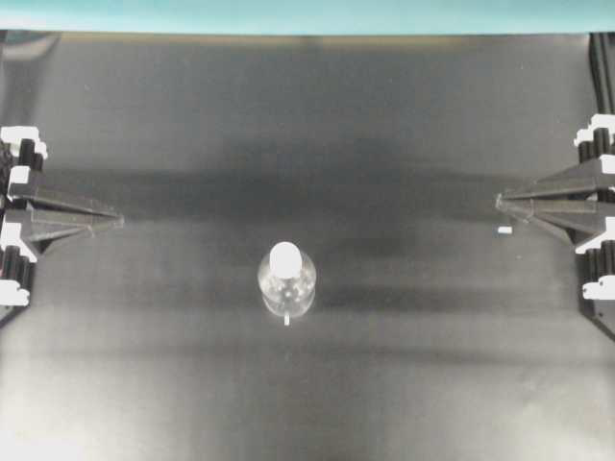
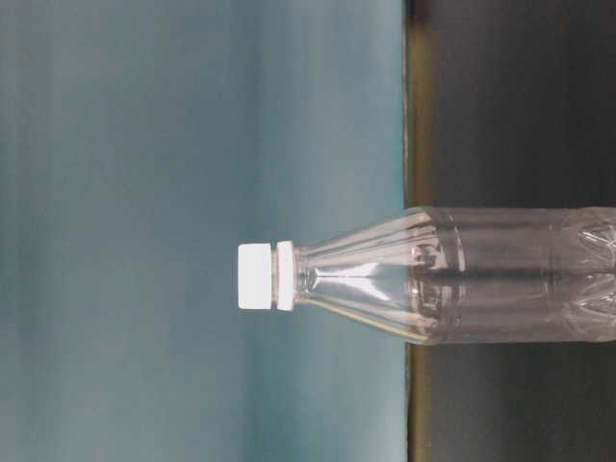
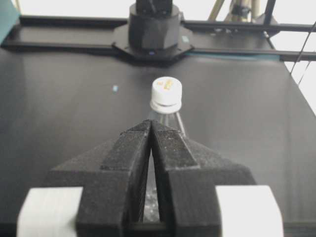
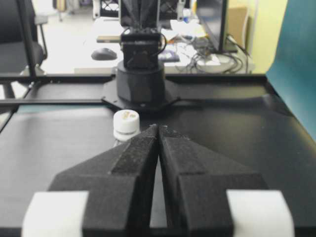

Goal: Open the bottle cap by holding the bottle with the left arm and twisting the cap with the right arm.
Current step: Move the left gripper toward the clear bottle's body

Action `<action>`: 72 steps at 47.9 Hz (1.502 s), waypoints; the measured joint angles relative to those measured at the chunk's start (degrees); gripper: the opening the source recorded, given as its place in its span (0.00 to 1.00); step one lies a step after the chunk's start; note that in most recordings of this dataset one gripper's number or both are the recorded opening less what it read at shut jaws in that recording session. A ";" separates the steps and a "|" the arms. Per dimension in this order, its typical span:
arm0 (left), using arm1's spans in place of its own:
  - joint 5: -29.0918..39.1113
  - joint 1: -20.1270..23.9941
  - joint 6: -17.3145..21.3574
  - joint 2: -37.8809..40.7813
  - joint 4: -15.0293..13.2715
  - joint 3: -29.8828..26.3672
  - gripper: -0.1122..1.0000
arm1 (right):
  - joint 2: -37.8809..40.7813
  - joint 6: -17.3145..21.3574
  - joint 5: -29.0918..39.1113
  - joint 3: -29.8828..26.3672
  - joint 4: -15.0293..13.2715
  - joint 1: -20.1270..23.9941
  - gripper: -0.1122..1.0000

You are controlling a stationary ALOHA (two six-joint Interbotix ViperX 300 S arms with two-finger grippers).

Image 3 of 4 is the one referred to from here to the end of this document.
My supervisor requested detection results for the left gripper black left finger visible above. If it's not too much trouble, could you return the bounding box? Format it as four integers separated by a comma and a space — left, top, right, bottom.
17, 119, 152, 237

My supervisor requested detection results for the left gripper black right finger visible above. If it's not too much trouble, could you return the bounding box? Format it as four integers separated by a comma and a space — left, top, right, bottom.
151, 119, 285, 237

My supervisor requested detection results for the clear plastic bottle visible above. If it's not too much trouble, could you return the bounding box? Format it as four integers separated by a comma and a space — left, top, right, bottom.
143, 111, 186, 223

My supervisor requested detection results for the white bottle cap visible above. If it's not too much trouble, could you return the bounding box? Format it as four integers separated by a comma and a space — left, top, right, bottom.
150, 77, 183, 115

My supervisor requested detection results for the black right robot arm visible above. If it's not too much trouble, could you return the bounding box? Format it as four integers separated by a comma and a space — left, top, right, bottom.
112, 0, 194, 62

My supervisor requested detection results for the black aluminium frame rail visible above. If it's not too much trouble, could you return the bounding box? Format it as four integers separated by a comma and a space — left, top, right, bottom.
0, 16, 316, 62

